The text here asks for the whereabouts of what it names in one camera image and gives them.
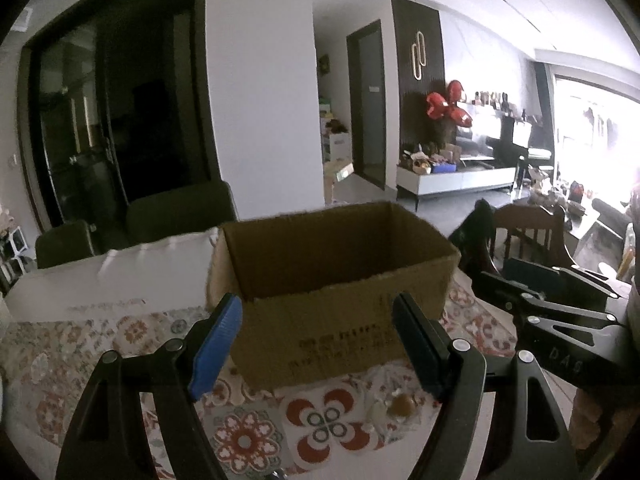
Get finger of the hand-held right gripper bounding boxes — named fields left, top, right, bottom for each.
left=502, top=256, right=623, bottom=307
left=471, top=271, right=619, bottom=327

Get dark glass sliding door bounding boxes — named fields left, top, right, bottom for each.
left=17, top=0, right=223, bottom=235

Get brown cardboard box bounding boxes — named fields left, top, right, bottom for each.
left=207, top=201, right=462, bottom=392

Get red foil balloon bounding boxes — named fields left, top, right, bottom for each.
left=426, top=80, right=473, bottom=128

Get looped wall lamp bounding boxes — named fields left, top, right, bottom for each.
left=410, top=32, right=427, bottom=81

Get row of shelf figurines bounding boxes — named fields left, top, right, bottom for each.
left=462, top=87, right=546, bottom=126

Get gift basket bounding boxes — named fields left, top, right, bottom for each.
left=400, top=146, right=433, bottom=173

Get dark slatted wall panel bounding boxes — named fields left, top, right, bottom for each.
left=391, top=0, right=447, bottom=161

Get stacked storage boxes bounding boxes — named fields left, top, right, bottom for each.
left=320, top=97, right=354, bottom=197

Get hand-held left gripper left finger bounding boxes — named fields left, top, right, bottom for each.
left=54, top=292, right=244, bottom=480

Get wooden slatted chair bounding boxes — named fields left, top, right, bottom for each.
left=492, top=202, right=576, bottom=272

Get person's right forearm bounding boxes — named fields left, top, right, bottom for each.
left=570, top=386, right=621, bottom=467

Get dark cloth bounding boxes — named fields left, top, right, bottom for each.
left=447, top=199, right=496, bottom=275

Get white low cabinet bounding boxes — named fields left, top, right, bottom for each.
left=396, top=162, right=517, bottom=211

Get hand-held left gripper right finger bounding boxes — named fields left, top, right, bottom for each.
left=391, top=292, right=581, bottom=480

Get small round brown snack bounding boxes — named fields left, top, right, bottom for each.
left=389, top=394, right=416, bottom=418

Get white cube shelf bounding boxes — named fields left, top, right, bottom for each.
left=0, top=225, right=28, bottom=281

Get cluttered coffee table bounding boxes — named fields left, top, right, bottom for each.
left=525, top=179, right=632, bottom=242

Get black piano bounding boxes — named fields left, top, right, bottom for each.
left=487, top=119, right=556, bottom=172

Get dark curtain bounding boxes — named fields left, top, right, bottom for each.
left=532, top=60, right=559, bottom=161

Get grey interior door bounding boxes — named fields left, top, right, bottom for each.
left=346, top=19, right=388, bottom=190

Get dark upholstered chair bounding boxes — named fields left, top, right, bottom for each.
left=125, top=180, right=238, bottom=247
left=35, top=220, right=98, bottom=269

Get tile-patterned white tablecloth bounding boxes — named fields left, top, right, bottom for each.
left=0, top=227, right=576, bottom=480

